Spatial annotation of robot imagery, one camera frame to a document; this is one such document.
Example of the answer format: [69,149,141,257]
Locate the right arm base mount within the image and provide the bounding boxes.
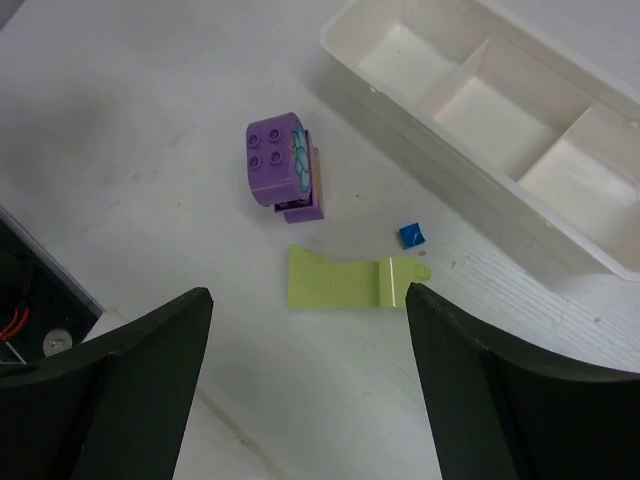
[1,209,104,369]

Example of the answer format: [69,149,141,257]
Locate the light green lego slide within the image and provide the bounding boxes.
[287,245,431,310]

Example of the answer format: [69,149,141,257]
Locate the small blue lego piece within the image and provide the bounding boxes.
[398,222,425,249]

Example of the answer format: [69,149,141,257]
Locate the white three-compartment tray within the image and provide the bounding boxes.
[320,1,639,281]

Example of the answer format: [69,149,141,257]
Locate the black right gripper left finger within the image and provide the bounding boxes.
[1,287,214,479]

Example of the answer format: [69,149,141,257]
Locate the purple flower lego block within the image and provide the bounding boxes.
[246,112,324,224]

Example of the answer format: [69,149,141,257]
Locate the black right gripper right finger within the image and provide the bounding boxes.
[406,283,639,479]

